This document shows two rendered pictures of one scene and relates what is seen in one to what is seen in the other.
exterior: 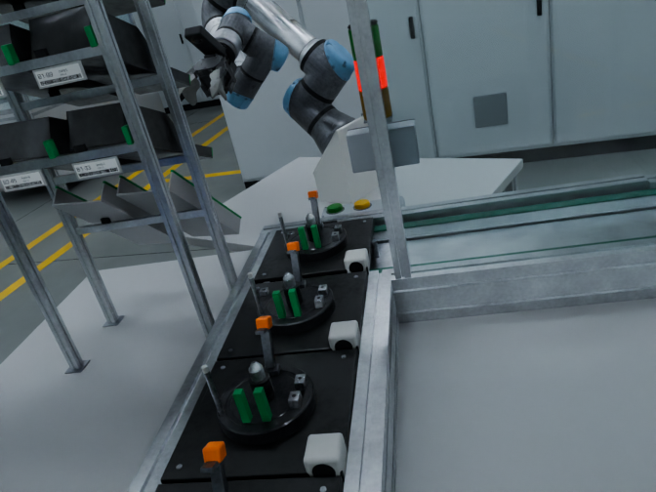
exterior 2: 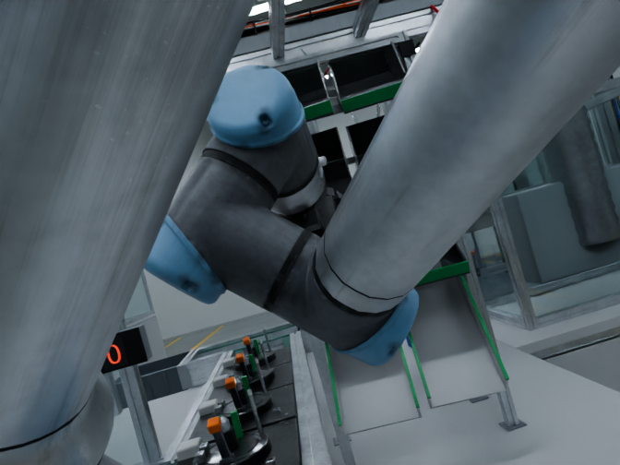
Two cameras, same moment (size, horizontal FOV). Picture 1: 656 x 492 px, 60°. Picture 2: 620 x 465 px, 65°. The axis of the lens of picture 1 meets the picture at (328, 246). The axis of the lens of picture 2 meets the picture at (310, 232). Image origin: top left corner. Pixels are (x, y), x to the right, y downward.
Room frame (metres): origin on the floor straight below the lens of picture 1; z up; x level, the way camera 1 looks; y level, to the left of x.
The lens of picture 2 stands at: (2.04, 0.00, 1.31)
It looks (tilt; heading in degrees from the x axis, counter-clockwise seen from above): 1 degrees up; 163
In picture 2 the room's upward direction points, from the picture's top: 16 degrees counter-clockwise
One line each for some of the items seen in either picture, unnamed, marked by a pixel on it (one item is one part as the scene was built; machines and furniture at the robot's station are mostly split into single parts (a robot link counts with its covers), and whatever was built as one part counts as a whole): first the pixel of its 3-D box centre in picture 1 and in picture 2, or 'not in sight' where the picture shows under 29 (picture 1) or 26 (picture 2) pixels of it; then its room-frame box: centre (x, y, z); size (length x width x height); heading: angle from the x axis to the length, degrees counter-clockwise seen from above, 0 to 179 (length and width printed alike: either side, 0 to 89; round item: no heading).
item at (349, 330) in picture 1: (292, 291); (239, 394); (0.88, 0.08, 1.01); 0.24 x 0.24 x 0.13; 77
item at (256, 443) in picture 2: (315, 242); (232, 454); (1.13, 0.02, 0.98); 0.14 x 0.14 x 0.02
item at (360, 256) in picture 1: (356, 263); (191, 453); (1.01, -0.05, 0.97); 0.05 x 0.05 x 0.04; 77
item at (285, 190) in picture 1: (346, 201); not in sight; (1.68, -0.09, 0.84); 0.90 x 0.70 x 0.03; 50
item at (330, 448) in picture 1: (261, 385); (246, 368); (0.64, 0.13, 1.01); 0.24 x 0.24 x 0.13; 77
